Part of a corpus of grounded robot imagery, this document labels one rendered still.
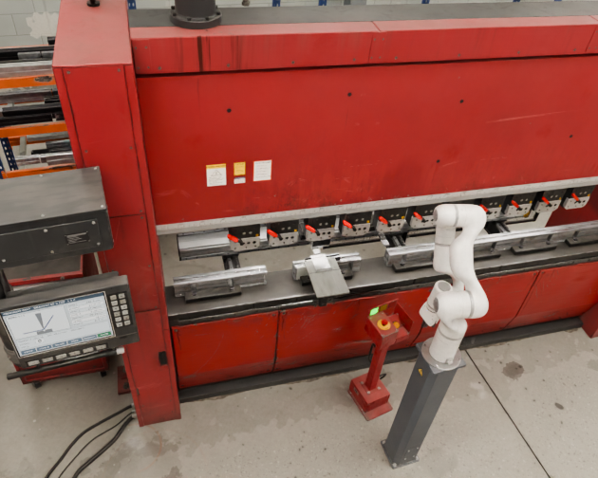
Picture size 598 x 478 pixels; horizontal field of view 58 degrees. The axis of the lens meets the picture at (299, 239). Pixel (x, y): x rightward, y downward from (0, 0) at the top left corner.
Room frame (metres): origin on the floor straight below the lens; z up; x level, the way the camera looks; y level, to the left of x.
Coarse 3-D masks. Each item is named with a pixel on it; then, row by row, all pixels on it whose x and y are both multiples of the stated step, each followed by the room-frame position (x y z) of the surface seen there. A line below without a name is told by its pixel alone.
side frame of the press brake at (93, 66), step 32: (64, 0) 2.14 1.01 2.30; (64, 32) 1.85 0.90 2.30; (96, 32) 1.87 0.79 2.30; (128, 32) 1.90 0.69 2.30; (64, 64) 1.61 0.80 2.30; (96, 64) 1.64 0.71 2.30; (128, 64) 1.67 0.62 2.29; (64, 96) 1.60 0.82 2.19; (96, 96) 1.63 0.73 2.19; (128, 96) 1.66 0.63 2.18; (96, 128) 1.63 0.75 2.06; (128, 128) 1.66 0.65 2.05; (96, 160) 1.62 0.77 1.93; (128, 160) 1.66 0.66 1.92; (128, 192) 1.65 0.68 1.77; (128, 224) 1.64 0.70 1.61; (128, 256) 1.63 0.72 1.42; (160, 256) 2.20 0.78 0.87; (160, 288) 1.67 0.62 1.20; (160, 320) 1.66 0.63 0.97; (128, 352) 1.60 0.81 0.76; (160, 352) 1.66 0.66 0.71; (160, 384) 1.64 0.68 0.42; (160, 416) 1.64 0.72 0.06
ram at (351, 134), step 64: (384, 64) 2.21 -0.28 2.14; (448, 64) 2.30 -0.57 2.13; (512, 64) 2.40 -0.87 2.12; (576, 64) 2.51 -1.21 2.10; (192, 128) 1.94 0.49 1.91; (256, 128) 2.02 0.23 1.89; (320, 128) 2.12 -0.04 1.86; (384, 128) 2.22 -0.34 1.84; (448, 128) 2.33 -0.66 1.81; (512, 128) 2.44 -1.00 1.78; (576, 128) 2.57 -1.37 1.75; (192, 192) 1.93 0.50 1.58; (256, 192) 2.03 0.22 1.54; (320, 192) 2.13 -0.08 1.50; (384, 192) 2.24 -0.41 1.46; (448, 192) 2.36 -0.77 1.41; (512, 192) 2.50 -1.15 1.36
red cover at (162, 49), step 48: (144, 48) 1.87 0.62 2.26; (192, 48) 1.92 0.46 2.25; (240, 48) 1.98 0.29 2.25; (288, 48) 2.04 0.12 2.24; (336, 48) 2.11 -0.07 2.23; (384, 48) 2.17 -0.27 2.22; (432, 48) 2.24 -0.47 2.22; (480, 48) 2.32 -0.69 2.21; (528, 48) 2.40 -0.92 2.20; (576, 48) 2.48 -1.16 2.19
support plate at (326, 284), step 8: (312, 264) 2.13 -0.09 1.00; (336, 264) 2.15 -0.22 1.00; (312, 272) 2.06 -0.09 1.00; (320, 272) 2.07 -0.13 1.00; (328, 272) 2.08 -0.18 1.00; (336, 272) 2.08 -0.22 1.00; (312, 280) 2.01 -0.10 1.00; (320, 280) 2.01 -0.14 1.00; (328, 280) 2.02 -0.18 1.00; (336, 280) 2.02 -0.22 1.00; (344, 280) 2.03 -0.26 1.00; (320, 288) 1.95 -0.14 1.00; (328, 288) 1.96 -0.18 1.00; (336, 288) 1.96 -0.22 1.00; (344, 288) 1.97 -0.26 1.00; (320, 296) 1.90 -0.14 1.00; (328, 296) 1.91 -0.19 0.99
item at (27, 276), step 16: (80, 256) 2.02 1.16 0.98; (16, 272) 1.86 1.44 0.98; (32, 272) 1.87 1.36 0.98; (48, 272) 1.88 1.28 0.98; (64, 272) 1.90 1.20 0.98; (80, 272) 1.89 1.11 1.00; (96, 272) 2.26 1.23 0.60; (16, 288) 1.77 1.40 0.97; (96, 352) 1.86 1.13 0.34; (16, 368) 1.73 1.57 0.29; (64, 368) 1.81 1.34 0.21; (80, 368) 1.84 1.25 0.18; (96, 368) 1.87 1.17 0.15
